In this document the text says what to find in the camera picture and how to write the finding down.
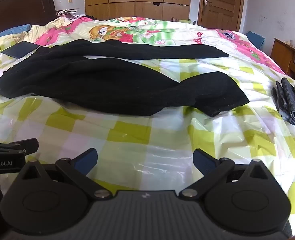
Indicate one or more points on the blue pillow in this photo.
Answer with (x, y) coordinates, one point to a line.
(11, 31)

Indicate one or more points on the pile of clothes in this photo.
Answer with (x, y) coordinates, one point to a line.
(68, 13)

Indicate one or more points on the grey folded pants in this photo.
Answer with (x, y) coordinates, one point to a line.
(291, 105)

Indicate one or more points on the dark wooden headboard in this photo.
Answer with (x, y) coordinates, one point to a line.
(17, 7)

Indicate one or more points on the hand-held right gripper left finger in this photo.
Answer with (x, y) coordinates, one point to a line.
(86, 161)

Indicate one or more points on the black pants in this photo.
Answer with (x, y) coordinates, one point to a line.
(100, 87)

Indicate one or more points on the dark tablet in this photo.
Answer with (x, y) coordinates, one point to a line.
(20, 49)

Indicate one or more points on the wooden side table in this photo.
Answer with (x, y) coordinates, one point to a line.
(281, 52)

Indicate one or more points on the blue foam mat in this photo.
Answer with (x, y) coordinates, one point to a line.
(255, 40)

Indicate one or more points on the wooden door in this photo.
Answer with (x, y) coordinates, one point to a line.
(221, 2)

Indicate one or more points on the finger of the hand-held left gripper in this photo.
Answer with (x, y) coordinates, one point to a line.
(25, 145)

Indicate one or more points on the printed checkered blanket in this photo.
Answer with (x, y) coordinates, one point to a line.
(142, 132)

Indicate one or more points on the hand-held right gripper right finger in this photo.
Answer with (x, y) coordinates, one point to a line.
(203, 161)

